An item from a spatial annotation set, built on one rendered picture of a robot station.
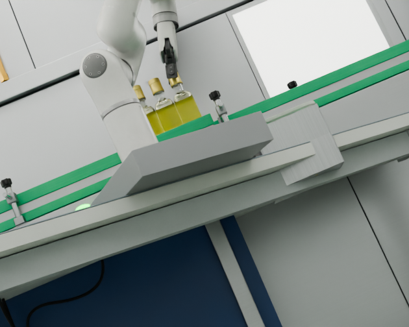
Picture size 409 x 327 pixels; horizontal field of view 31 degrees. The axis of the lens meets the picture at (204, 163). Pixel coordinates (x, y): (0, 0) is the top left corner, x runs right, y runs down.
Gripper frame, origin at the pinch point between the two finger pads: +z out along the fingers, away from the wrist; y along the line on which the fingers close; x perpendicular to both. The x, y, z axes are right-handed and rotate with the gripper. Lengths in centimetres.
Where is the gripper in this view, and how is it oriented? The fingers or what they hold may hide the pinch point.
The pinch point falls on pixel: (172, 74)
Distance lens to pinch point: 216.6
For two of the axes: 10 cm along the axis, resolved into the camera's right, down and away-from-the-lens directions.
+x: 9.9, -1.4, -0.2
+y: -0.5, -2.1, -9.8
